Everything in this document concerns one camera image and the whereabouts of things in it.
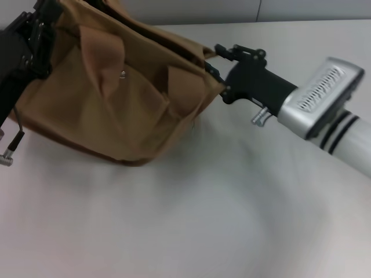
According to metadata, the grey cable with silver plug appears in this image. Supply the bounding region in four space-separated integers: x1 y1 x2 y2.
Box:
250 106 273 126

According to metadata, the khaki canvas food bag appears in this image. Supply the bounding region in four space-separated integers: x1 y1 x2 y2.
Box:
8 0 225 167

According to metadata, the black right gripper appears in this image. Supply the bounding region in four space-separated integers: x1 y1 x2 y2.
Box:
204 43 298 112

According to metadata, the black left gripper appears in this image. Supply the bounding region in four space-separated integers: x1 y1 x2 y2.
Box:
0 0 63 125

